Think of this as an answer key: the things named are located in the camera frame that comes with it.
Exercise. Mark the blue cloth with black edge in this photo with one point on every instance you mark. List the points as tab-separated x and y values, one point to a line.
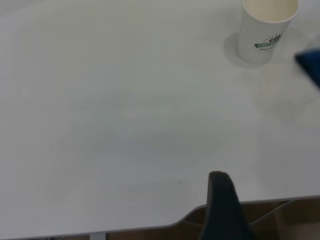
311	66

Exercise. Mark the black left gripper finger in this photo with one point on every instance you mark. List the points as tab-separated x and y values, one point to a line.
222	212

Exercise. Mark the white paper coffee cup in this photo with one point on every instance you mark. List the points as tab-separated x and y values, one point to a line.
252	35

